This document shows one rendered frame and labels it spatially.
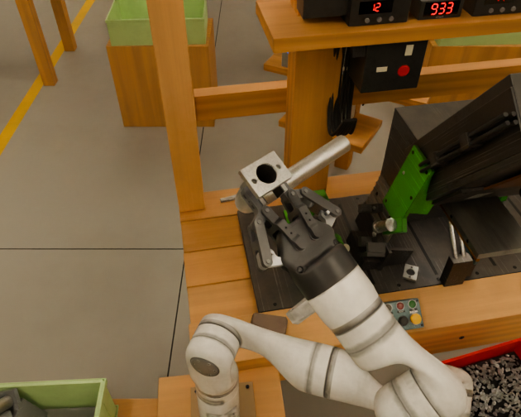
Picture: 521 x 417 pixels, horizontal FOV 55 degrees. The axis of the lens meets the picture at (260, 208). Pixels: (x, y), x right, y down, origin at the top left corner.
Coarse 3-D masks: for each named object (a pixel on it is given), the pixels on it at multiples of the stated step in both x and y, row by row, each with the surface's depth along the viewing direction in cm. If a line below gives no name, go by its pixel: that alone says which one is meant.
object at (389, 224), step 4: (376, 220) 146; (380, 220) 144; (384, 220) 142; (388, 220) 139; (392, 220) 139; (372, 224) 146; (376, 224) 144; (380, 224) 142; (384, 224) 140; (388, 224) 139; (392, 224) 139; (396, 224) 140; (372, 228) 145; (376, 228) 144; (380, 228) 142; (384, 228) 141; (388, 228) 139; (392, 228) 139; (376, 232) 146; (380, 232) 145
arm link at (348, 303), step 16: (352, 272) 57; (336, 288) 56; (352, 288) 56; (368, 288) 57; (304, 304) 62; (320, 304) 57; (336, 304) 56; (352, 304) 56; (368, 304) 56; (336, 320) 57; (352, 320) 56
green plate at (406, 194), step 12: (408, 156) 137; (420, 156) 132; (408, 168) 137; (420, 168) 132; (396, 180) 142; (408, 180) 137; (420, 180) 131; (396, 192) 142; (408, 192) 136; (420, 192) 132; (396, 204) 141; (408, 204) 136; (420, 204) 137; (432, 204) 138; (396, 216) 141
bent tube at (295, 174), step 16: (336, 144) 79; (272, 160) 60; (304, 160) 77; (320, 160) 77; (256, 176) 58; (272, 176) 61; (288, 176) 60; (304, 176) 76; (240, 192) 64; (256, 192) 58; (272, 192) 73; (240, 208) 66
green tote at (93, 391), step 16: (0, 384) 119; (16, 384) 119; (32, 384) 119; (48, 384) 119; (64, 384) 119; (80, 384) 119; (96, 384) 120; (32, 400) 124; (48, 400) 124; (64, 400) 125; (80, 400) 125; (96, 400) 125; (112, 400) 126; (96, 416) 113; (112, 416) 126
